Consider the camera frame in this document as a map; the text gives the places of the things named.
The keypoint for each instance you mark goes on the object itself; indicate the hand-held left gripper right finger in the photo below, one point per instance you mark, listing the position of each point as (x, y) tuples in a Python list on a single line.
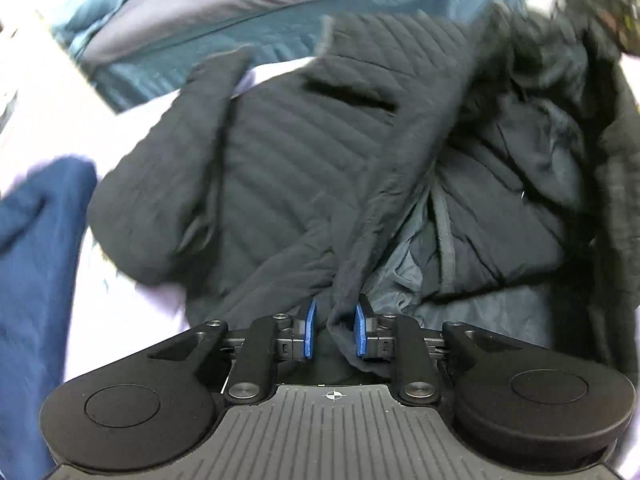
[(359, 332)]

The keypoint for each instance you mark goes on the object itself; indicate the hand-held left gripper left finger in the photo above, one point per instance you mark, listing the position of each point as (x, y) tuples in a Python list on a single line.
[(310, 331)]

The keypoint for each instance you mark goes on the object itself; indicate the black quilted jacket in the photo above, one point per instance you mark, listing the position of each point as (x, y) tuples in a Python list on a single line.
[(280, 160)]

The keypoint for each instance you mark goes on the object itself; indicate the navy blue garment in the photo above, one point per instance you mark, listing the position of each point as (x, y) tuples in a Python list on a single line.
[(35, 270)]

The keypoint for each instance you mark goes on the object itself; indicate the grey garment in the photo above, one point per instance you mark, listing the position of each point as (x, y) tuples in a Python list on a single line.
[(240, 5)]

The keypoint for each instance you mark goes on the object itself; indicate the lavender floral bedsheet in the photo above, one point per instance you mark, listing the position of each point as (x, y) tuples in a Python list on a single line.
[(45, 110)]

